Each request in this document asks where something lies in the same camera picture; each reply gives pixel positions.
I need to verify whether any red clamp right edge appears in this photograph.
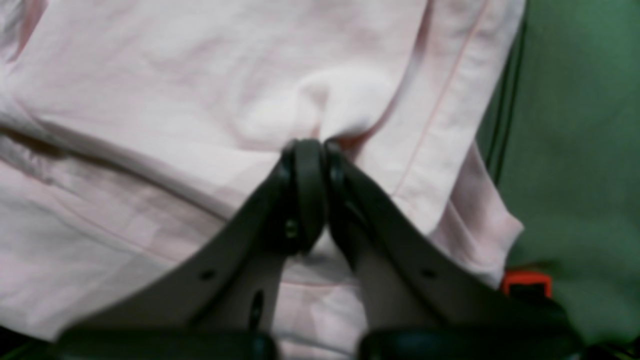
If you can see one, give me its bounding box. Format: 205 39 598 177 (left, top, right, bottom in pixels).
499 269 553 299

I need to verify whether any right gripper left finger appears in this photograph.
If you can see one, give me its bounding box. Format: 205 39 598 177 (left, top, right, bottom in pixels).
55 139 326 360

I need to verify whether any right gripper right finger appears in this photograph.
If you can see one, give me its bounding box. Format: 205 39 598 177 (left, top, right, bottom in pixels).
324 142 583 360

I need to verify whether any pink printed t-shirt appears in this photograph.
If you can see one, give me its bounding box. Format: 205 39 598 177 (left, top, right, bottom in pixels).
1 0 526 340

